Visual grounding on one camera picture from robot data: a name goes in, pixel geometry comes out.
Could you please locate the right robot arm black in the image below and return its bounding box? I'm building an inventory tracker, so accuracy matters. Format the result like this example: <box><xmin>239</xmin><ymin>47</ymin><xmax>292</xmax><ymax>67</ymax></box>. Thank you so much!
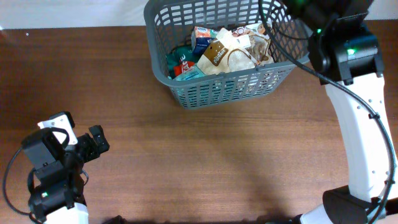
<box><xmin>284</xmin><ymin>0</ymin><xmax>397</xmax><ymax>223</ymax></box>

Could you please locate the grey plastic lattice basket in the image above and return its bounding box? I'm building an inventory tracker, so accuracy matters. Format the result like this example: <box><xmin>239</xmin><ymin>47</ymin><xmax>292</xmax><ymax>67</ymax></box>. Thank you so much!
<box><xmin>144</xmin><ymin>0</ymin><xmax>312</xmax><ymax>109</ymax></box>

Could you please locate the beige snack pouch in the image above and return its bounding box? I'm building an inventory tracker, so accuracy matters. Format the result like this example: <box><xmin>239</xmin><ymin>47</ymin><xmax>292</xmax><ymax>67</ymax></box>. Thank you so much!
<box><xmin>196</xmin><ymin>28</ymin><xmax>257</xmax><ymax>75</ymax></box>
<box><xmin>232</xmin><ymin>23</ymin><xmax>274</xmax><ymax>65</ymax></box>

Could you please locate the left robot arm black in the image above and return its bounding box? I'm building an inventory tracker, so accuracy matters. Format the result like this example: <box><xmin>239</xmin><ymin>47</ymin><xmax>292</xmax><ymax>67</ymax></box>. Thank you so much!
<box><xmin>21</xmin><ymin>111</ymin><xmax>109</xmax><ymax>224</ymax></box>

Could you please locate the mint toilet wipes pack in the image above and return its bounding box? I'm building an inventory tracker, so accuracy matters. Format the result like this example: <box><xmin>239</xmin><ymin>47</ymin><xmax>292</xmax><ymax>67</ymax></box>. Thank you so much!
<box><xmin>174</xmin><ymin>65</ymin><xmax>206</xmax><ymax>81</ymax></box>

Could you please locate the green Nescafe coffee bag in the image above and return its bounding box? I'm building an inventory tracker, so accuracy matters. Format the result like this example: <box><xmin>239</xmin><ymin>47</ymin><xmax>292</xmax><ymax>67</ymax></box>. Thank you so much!
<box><xmin>166</xmin><ymin>46</ymin><xmax>200</xmax><ymax>79</ymax></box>

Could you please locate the dark device bottom left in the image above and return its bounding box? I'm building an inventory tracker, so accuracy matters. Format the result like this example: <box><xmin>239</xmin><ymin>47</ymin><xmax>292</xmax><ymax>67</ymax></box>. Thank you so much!
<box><xmin>103</xmin><ymin>215</ymin><xmax>128</xmax><ymax>224</ymax></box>

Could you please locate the blue Kleenex tissue multipack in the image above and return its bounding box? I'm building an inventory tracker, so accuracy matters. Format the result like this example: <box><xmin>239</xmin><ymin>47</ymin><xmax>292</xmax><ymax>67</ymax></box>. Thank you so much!
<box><xmin>191</xmin><ymin>26</ymin><xmax>218</xmax><ymax>55</ymax></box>

